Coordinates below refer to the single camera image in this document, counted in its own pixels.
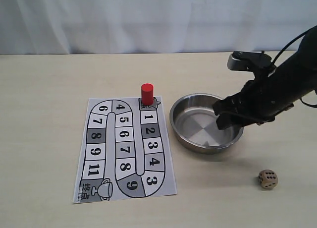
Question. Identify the white curtain backdrop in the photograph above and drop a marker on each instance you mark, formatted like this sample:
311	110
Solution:
151	26

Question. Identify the wooden die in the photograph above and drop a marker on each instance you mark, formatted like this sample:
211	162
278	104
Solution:
267	179

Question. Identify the red cylinder game piece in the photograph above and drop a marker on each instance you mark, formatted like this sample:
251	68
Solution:
147	94

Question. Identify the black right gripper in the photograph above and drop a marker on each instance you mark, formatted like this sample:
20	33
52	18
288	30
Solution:
256	103

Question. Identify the round steel dish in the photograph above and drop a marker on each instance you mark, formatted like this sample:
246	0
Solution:
193	122

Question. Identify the paper number game board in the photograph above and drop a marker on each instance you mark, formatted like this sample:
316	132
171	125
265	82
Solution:
125	152

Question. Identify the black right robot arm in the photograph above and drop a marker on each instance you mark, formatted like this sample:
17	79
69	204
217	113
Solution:
300	68

